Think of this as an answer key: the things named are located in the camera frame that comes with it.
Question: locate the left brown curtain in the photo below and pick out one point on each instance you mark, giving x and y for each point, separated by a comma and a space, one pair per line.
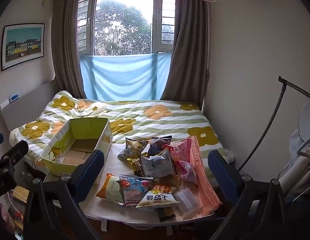
65, 54

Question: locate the grey silver snack bag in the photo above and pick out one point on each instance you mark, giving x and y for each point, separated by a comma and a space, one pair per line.
158, 166

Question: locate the green cardboard box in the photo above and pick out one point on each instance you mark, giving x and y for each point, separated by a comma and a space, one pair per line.
73, 144

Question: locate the window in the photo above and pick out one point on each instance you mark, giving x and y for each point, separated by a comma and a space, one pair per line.
125, 27

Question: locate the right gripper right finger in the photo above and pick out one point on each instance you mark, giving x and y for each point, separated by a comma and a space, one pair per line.
259, 207

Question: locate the brown curtain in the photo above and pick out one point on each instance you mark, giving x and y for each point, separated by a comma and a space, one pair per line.
189, 69
65, 54

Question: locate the dark blue red snack bag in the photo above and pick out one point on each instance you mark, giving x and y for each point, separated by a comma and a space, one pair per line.
158, 144

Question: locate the floral striped duvet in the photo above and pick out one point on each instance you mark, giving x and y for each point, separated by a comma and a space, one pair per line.
142, 119

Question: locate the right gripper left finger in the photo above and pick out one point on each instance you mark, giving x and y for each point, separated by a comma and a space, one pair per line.
52, 209

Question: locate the black floor lamp stand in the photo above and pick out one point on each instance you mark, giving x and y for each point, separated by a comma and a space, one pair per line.
285, 84

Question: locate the blue shrimp flake bag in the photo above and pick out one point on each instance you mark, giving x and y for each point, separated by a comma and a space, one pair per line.
134, 188

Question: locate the light blue hanging cloth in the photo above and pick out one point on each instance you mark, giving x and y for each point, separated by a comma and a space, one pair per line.
125, 78

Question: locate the dark green cracker pack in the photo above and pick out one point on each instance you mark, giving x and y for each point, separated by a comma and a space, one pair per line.
165, 213

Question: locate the white translucent snack pack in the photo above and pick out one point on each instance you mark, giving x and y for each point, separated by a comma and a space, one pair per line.
188, 203

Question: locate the orange beige snack bag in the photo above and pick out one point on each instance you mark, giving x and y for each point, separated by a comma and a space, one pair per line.
111, 190

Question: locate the blue white item on headboard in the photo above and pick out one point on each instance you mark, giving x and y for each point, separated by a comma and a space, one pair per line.
8, 101

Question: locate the grey potato chip bag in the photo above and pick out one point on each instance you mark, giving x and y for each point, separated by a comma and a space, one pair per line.
133, 149

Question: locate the framed town picture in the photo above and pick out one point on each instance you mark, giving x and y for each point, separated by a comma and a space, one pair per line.
22, 43

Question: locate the gold foil snack bag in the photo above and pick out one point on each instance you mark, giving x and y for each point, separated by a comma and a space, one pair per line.
137, 166

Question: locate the grey white chair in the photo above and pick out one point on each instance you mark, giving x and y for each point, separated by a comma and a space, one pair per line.
295, 177

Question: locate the orange white chip bag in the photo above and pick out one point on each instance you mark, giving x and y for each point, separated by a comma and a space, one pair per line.
158, 196

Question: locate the pink white snack bag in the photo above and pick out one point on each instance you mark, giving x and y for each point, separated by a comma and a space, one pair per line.
186, 171

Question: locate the right brown curtain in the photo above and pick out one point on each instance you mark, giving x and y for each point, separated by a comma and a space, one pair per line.
189, 69

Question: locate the grey headboard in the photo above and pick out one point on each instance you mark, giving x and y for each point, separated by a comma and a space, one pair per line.
28, 107

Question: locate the pink floral table cloth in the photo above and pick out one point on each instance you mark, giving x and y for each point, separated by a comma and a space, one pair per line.
204, 193

